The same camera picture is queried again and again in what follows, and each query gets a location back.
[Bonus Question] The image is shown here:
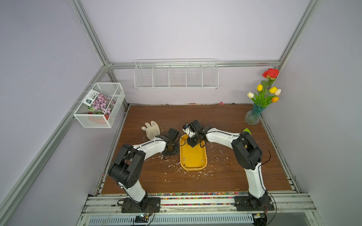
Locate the yellow plastic storage box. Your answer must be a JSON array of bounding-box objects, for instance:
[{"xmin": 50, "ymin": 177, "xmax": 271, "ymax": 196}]
[{"xmin": 180, "ymin": 134, "xmax": 207, "ymax": 171}]

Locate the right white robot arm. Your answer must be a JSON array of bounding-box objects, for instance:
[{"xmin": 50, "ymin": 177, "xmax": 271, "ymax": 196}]
[{"xmin": 183, "ymin": 120, "xmax": 268, "ymax": 206}]

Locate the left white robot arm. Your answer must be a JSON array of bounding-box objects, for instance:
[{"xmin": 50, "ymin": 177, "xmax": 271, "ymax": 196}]
[{"xmin": 108, "ymin": 128, "xmax": 180, "ymax": 203}]

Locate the white rubber glove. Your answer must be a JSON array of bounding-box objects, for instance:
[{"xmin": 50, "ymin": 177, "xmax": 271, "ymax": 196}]
[{"xmin": 141, "ymin": 121, "xmax": 161, "ymax": 140}]

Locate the green leaf spatula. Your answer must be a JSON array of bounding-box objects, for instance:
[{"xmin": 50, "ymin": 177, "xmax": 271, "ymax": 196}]
[{"xmin": 243, "ymin": 128, "xmax": 252, "ymax": 135}]

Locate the blue glass vase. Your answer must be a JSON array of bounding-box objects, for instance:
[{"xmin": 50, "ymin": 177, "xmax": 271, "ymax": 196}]
[{"xmin": 245, "ymin": 105, "xmax": 265, "ymax": 125}]

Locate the artificial flower bouquet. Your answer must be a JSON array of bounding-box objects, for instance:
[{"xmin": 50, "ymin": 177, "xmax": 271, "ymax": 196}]
[{"xmin": 247, "ymin": 68, "xmax": 281, "ymax": 108}]

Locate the pink flower packet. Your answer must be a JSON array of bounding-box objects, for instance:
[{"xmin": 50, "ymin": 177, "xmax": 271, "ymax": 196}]
[{"xmin": 82, "ymin": 89, "xmax": 116, "ymax": 116}]

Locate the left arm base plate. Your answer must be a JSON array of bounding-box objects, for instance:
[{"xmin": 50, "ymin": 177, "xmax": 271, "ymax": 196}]
[{"xmin": 121, "ymin": 197, "xmax": 161, "ymax": 213}]

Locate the white wire wall shelf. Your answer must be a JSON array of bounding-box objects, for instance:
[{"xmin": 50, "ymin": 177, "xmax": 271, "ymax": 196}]
[{"xmin": 134, "ymin": 59, "xmax": 219, "ymax": 89}]

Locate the white wire basket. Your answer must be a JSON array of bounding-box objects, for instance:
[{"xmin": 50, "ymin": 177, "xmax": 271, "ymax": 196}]
[{"xmin": 73, "ymin": 82, "xmax": 125, "ymax": 128}]

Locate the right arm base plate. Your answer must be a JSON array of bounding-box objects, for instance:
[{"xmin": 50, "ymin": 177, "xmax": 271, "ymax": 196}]
[{"xmin": 234, "ymin": 194, "xmax": 275, "ymax": 212}]

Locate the aluminium front rail frame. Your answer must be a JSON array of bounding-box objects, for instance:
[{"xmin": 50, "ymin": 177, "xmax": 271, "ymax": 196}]
[{"xmin": 77, "ymin": 191, "xmax": 325, "ymax": 226}]

